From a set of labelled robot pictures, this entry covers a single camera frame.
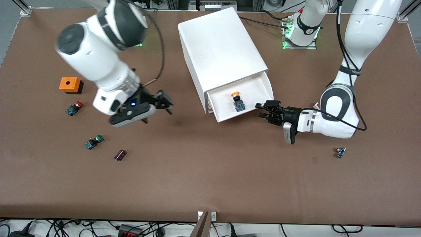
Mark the small blue grey component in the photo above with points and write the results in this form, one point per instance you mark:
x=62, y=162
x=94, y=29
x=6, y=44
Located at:
x=340, y=153

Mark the orange capped push button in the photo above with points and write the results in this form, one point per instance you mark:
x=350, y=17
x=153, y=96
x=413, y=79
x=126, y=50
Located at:
x=239, y=103

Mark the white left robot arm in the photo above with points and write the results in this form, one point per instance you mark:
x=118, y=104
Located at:
x=371, y=29

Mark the orange box with black base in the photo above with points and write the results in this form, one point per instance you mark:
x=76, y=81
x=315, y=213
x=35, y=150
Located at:
x=68, y=84

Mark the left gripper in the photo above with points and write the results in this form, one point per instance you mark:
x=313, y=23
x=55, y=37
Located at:
x=290, y=115

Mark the aluminium corner bracket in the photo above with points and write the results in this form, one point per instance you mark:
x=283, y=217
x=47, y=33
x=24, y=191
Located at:
x=403, y=17
x=26, y=10

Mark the dark purple small component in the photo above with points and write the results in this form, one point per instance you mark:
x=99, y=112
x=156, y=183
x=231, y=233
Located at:
x=120, y=155

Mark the white curved plastic strip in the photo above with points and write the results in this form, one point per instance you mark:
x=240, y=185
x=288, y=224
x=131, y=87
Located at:
x=315, y=106

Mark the red capped push button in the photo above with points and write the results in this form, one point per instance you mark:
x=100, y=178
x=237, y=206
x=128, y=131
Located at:
x=74, y=109

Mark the green capped push button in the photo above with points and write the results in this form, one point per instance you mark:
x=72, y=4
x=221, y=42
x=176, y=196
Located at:
x=92, y=143

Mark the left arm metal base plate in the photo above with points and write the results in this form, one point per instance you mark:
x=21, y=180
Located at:
x=299, y=47

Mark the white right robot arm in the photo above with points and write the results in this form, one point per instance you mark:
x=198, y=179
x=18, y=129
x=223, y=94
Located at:
x=95, y=56

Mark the black orange power strip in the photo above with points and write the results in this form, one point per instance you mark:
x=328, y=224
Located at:
x=130, y=230

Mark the white drawer cabinet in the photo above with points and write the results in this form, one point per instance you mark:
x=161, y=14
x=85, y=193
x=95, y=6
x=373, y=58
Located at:
x=220, y=46

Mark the white power strip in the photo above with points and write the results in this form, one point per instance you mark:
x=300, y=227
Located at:
x=213, y=6

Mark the wooden post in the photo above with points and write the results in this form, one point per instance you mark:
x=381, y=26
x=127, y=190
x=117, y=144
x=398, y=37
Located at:
x=201, y=228

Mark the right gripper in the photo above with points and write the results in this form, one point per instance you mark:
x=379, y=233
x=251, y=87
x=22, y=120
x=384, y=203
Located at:
x=149, y=97

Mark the small white metal bracket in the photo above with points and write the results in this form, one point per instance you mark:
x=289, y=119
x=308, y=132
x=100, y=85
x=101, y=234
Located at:
x=213, y=216

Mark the white drawer with black slot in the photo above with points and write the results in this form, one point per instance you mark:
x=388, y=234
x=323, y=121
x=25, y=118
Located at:
x=253, y=92

